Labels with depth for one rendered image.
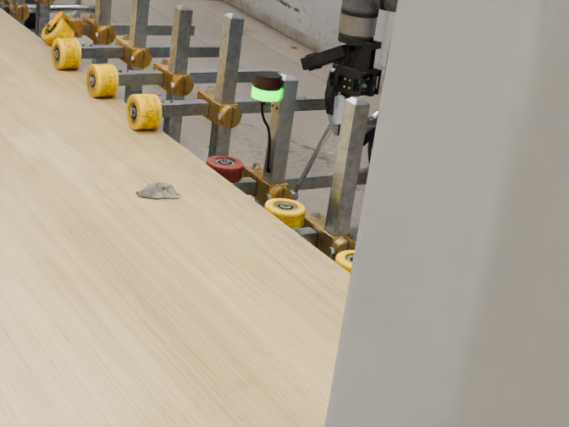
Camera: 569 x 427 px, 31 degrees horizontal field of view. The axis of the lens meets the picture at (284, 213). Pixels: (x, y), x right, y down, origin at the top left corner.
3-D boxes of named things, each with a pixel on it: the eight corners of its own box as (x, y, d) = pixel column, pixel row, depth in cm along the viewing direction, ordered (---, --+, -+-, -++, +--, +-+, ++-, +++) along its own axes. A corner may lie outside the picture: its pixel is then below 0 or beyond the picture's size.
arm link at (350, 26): (333, 12, 205) (356, 9, 211) (329, 35, 206) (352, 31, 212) (363, 19, 200) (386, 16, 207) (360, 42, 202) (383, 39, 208)
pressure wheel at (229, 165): (227, 201, 228) (233, 152, 224) (244, 214, 222) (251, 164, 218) (195, 203, 224) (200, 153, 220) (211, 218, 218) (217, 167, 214)
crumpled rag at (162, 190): (174, 185, 203) (174, 174, 202) (185, 199, 198) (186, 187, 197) (130, 187, 199) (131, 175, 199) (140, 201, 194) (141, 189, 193)
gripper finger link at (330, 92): (328, 116, 210) (334, 74, 207) (322, 114, 211) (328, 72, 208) (341, 113, 213) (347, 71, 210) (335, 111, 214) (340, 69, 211)
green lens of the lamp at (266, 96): (270, 92, 217) (272, 82, 216) (284, 101, 212) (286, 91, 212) (245, 93, 214) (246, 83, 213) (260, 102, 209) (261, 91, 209)
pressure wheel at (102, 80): (112, 57, 252) (122, 81, 249) (103, 79, 258) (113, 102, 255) (89, 57, 249) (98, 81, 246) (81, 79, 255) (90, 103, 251)
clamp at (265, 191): (260, 185, 233) (262, 165, 231) (290, 208, 222) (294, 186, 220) (238, 188, 230) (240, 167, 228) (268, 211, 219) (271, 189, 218)
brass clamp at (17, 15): (19, 12, 368) (19, -3, 366) (30, 20, 358) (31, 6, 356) (1, 11, 365) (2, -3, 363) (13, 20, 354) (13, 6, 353)
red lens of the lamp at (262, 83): (272, 81, 216) (273, 71, 215) (286, 89, 212) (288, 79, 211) (246, 81, 213) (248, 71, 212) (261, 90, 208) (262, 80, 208)
